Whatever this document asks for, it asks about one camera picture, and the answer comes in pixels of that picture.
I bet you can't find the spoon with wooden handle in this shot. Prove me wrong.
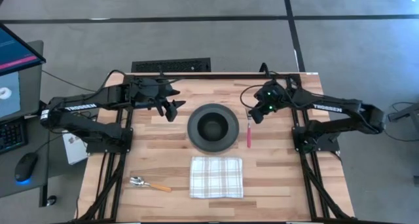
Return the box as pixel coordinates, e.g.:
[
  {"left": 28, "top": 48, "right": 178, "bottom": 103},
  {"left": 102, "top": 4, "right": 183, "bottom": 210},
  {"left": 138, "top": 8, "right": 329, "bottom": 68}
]
[{"left": 129, "top": 176, "right": 172, "bottom": 193}]

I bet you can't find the dark grey desk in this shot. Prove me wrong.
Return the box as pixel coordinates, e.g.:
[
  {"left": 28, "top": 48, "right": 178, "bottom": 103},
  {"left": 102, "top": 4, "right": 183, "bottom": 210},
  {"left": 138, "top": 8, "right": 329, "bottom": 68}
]
[{"left": 0, "top": 114, "right": 57, "bottom": 208}]

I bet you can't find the grey deep plate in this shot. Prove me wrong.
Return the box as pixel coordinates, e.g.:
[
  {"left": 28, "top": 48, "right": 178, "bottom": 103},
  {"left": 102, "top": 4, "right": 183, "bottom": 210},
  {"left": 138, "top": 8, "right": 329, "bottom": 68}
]
[{"left": 187, "top": 103, "right": 240, "bottom": 153}]

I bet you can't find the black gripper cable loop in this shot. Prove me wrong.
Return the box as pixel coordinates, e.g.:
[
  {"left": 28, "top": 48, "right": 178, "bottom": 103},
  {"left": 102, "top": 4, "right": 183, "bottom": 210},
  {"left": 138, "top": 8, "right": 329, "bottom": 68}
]
[{"left": 240, "top": 84, "right": 263, "bottom": 109}]

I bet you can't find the fork with pink handle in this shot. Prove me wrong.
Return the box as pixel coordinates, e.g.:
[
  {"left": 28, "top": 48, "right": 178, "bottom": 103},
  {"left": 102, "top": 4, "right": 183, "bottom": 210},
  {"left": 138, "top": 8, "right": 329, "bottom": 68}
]
[{"left": 246, "top": 112, "right": 253, "bottom": 149}]

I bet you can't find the black frame cable plug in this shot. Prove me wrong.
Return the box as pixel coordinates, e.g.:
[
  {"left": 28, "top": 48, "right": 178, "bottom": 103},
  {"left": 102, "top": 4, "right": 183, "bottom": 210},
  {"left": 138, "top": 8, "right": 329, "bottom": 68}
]
[{"left": 259, "top": 62, "right": 271, "bottom": 78}]

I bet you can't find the checked cloth napkin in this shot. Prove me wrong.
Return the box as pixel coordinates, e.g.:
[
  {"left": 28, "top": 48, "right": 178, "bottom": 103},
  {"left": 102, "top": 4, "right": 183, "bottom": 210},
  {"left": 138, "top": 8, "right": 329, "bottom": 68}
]
[{"left": 189, "top": 156, "right": 244, "bottom": 199}]

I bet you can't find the monitor with blue screen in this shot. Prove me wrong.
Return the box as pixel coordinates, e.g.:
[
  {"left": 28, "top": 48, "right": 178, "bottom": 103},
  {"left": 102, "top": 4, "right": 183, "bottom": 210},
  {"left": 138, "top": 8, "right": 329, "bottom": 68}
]
[{"left": 0, "top": 22, "right": 46, "bottom": 77}]

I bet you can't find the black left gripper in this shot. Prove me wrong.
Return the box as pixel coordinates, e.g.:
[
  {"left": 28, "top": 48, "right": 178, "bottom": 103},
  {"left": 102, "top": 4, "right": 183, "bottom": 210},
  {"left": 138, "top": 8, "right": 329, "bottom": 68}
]
[{"left": 132, "top": 77, "right": 187, "bottom": 109}]

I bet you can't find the looped black floor cable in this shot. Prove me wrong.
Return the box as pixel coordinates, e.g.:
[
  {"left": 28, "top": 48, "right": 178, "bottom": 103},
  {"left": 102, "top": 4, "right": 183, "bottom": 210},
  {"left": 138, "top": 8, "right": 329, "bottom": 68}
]
[{"left": 382, "top": 101, "right": 419, "bottom": 143}]

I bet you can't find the thin black floor cable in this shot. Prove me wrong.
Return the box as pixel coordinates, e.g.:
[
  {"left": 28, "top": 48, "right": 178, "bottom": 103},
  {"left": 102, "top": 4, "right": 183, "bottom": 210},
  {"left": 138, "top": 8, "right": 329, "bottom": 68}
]
[{"left": 41, "top": 69, "right": 99, "bottom": 93}]

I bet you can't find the grey metal stand leg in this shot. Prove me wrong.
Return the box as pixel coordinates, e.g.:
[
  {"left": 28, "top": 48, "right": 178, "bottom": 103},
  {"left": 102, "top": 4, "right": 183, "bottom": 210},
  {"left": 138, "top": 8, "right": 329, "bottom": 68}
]
[{"left": 388, "top": 102, "right": 419, "bottom": 126}]

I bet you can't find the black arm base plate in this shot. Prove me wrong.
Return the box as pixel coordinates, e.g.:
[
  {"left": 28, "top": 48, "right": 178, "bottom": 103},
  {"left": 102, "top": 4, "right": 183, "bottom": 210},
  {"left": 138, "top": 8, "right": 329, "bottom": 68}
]
[
  {"left": 85, "top": 127, "right": 134, "bottom": 154},
  {"left": 292, "top": 125, "right": 340, "bottom": 153}
]

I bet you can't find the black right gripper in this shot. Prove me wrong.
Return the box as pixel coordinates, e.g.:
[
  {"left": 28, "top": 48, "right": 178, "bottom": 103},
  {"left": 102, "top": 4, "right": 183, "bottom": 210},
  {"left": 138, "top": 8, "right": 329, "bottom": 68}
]
[{"left": 247, "top": 81, "right": 291, "bottom": 124}]

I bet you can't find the black computer mouse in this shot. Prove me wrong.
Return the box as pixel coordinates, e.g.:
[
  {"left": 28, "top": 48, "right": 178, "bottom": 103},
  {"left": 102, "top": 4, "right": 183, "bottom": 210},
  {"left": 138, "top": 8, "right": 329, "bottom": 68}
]
[{"left": 14, "top": 151, "right": 39, "bottom": 183}]

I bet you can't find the monitor with grey screen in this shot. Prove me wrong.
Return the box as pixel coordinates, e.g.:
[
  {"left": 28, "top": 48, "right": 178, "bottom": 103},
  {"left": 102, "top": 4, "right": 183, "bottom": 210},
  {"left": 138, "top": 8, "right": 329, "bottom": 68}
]
[{"left": 0, "top": 40, "right": 44, "bottom": 122}]

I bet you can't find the white cardboard box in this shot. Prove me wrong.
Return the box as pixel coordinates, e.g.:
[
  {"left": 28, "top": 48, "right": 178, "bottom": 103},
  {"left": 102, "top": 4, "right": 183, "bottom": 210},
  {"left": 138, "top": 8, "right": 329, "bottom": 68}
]
[{"left": 62, "top": 132, "right": 89, "bottom": 166}]

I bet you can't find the black floor vent grille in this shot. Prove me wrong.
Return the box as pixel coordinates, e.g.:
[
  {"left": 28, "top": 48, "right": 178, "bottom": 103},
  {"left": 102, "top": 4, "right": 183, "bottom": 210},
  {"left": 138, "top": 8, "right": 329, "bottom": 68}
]
[{"left": 131, "top": 57, "right": 211, "bottom": 73}]

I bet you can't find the black keyboard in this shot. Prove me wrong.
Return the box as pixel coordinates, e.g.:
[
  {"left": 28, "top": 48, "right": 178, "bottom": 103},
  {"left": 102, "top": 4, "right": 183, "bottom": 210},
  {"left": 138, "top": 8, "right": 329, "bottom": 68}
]
[{"left": 0, "top": 119, "right": 27, "bottom": 155}]

